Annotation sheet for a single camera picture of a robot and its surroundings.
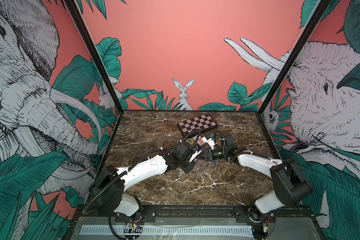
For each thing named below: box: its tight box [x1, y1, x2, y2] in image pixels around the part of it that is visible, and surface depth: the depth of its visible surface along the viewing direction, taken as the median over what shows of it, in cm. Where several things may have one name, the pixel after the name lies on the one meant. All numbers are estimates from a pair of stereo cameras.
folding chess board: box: [177, 113, 219, 136], surface depth 113 cm
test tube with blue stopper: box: [196, 161, 216, 178], surface depth 92 cm
